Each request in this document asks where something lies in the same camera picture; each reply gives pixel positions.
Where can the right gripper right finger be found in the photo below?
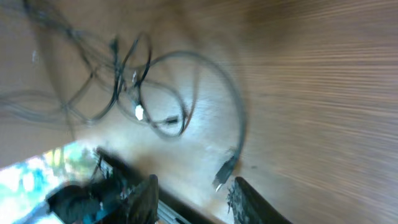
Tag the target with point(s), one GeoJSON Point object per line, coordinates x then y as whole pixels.
{"type": "Point", "coordinates": [249, 207]}

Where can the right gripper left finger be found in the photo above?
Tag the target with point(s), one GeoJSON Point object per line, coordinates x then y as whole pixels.
{"type": "Point", "coordinates": [139, 207]}

